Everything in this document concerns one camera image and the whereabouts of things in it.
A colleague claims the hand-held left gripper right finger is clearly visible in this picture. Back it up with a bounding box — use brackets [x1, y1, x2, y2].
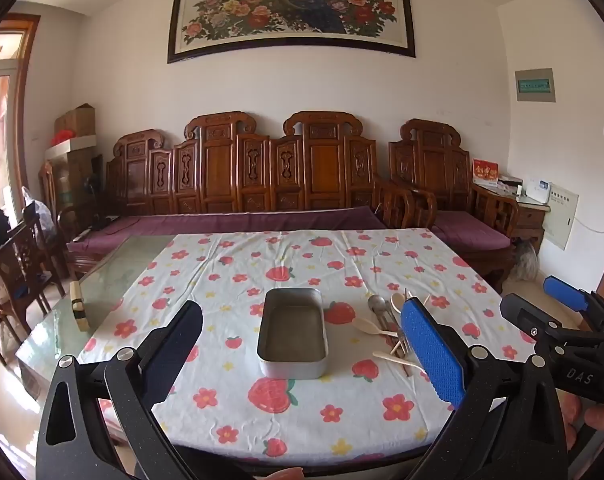
[401, 298, 569, 480]

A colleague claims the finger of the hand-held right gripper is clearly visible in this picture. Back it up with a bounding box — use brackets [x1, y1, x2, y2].
[543, 276, 604, 331]
[499, 294, 563, 343]

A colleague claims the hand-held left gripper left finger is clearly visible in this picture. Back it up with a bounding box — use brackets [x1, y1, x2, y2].
[36, 300, 204, 480]

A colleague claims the rectangular metal tray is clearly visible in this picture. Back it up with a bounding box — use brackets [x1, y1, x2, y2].
[257, 287, 329, 378]

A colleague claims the person's right hand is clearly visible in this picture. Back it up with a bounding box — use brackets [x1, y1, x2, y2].
[564, 394, 604, 458]

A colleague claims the grey mop head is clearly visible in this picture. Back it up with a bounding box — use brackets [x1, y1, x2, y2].
[512, 240, 540, 281]

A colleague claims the large metal spoon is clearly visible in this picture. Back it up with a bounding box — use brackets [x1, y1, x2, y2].
[367, 294, 398, 341]

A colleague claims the floral strawberry tablecloth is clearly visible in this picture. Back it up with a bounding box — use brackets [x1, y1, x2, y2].
[77, 229, 535, 466]

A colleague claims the wooden side table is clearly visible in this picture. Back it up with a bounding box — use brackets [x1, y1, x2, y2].
[472, 182, 550, 246]

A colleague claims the purple armchair cushion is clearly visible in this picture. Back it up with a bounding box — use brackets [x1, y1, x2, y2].
[432, 210, 513, 251]

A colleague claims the purple sofa cushion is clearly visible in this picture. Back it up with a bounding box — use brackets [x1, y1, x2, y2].
[67, 205, 385, 256]

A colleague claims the wooden dining chair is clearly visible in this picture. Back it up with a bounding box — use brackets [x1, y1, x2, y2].
[0, 210, 65, 361]

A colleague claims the carved wooden armchair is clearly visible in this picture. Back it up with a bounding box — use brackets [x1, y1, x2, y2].
[374, 119, 520, 286]

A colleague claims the carved wooden sofa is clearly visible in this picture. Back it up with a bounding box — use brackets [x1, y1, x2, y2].
[104, 111, 390, 233]

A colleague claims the white plastic bag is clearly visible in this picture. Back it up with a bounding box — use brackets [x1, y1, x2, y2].
[22, 187, 55, 233]

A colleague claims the flat white box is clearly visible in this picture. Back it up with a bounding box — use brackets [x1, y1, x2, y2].
[44, 135, 100, 161]

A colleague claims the brown cardboard box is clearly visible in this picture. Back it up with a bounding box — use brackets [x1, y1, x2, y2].
[54, 104, 96, 138]

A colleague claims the framed peacock flower painting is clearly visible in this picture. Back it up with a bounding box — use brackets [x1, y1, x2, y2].
[167, 0, 417, 65]

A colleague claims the white wall panel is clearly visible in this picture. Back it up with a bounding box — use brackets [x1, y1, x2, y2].
[542, 187, 580, 251]

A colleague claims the wall electrical box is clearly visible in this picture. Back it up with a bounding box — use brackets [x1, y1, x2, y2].
[514, 67, 554, 103]

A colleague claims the wooden door frame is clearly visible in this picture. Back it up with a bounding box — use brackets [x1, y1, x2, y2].
[0, 14, 42, 261]

